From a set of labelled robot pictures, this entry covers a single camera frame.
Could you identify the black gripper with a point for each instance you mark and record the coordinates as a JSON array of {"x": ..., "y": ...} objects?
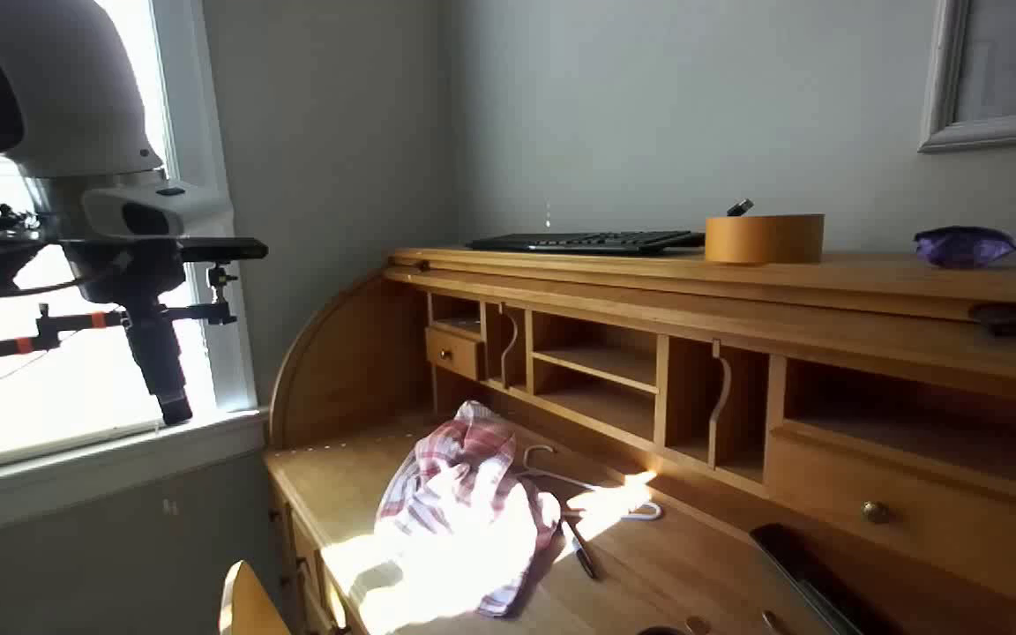
[{"x": 134, "y": 274}]

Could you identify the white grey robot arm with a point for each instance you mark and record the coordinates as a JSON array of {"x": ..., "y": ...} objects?
[{"x": 73, "y": 121}]

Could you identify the black tripod rod orange bands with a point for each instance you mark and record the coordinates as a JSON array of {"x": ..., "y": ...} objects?
[{"x": 52, "y": 325}]

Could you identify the wooden chair back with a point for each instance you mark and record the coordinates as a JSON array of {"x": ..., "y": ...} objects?
[{"x": 246, "y": 609}]

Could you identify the red white plaid cloth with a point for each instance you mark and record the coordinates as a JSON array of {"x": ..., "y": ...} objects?
[{"x": 460, "y": 517}]

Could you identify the black keyboard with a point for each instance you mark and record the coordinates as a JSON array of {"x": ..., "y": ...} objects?
[{"x": 622, "y": 242}]

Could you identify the black pen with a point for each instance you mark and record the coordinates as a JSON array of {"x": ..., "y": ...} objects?
[{"x": 581, "y": 547}]

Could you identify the wooden roll-top desk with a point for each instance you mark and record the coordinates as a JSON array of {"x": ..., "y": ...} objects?
[{"x": 835, "y": 444}]

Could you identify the round wooden box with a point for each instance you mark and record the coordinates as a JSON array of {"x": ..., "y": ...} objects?
[{"x": 763, "y": 236}]

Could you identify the purple glass dish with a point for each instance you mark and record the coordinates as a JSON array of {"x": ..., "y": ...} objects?
[{"x": 964, "y": 246}]

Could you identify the framed picture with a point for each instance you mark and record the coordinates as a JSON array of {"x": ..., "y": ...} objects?
[{"x": 971, "y": 75}]

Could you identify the white wire hanger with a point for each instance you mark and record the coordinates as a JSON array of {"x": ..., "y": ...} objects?
[{"x": 625, "y": 497}]

